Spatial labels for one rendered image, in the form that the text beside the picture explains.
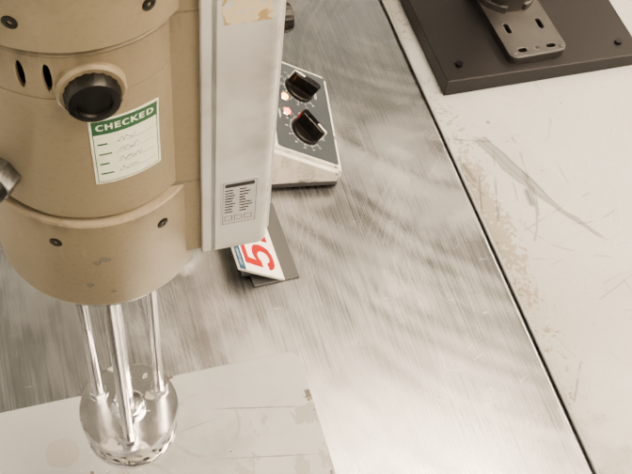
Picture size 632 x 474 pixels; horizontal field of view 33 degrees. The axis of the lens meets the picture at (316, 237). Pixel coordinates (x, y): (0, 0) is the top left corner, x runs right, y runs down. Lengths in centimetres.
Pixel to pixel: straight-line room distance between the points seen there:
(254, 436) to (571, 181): 44
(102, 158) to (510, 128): 77
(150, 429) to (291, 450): 20
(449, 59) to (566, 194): 20
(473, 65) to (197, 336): 44
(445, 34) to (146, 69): 82
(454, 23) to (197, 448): 57
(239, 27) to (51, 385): 59
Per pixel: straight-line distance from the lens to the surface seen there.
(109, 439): 74
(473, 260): 104
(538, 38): 122
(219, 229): 51
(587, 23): 127
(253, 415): 92
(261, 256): 99
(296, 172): 104
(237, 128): 46
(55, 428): 92
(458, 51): 119
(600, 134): 118
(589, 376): 101
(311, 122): 103
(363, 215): 105
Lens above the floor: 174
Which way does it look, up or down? 55 degrees down
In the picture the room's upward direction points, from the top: 8 degrees clockwise
